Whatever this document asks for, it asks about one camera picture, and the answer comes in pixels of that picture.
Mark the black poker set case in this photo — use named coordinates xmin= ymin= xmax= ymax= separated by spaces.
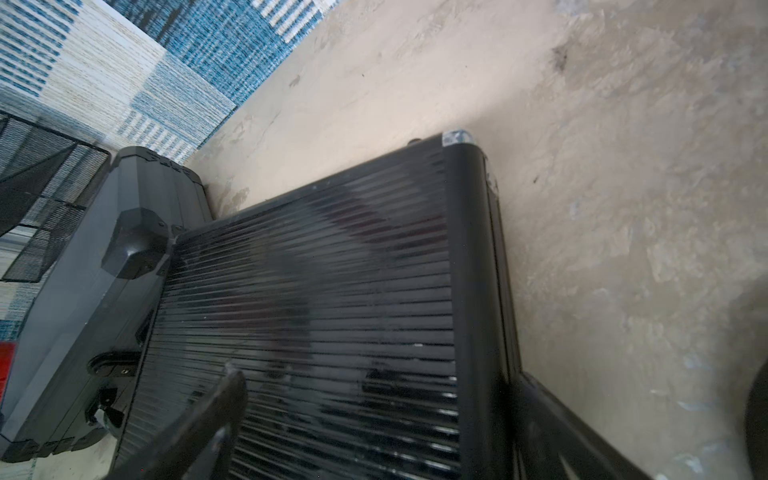
xmin=115 ymin=130 xmax=517 ymax=479

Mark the grey poker set case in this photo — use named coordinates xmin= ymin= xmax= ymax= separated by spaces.
xmin=1 ymin=147 xmax=211 ymax=463

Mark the red metal pencil bucket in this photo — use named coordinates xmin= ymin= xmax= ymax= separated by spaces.
xmin=0 ymin=341 xmax=16 ymax=397

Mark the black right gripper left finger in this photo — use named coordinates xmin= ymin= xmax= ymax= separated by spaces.
xmin=107 ymin=363 xmax=248 ymax=479

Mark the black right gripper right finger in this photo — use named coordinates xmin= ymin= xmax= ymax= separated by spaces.
xmin=511 ymin=372 xmax=649 ymax=479

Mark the black mesh shelf rack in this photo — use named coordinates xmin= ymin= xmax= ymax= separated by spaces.
xmin=1 ymin=112 xmax=111 ymax=283

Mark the grey tape roll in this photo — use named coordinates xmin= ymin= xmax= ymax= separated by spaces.
xmin=744 ymin=363 xmax=768 ymax=480

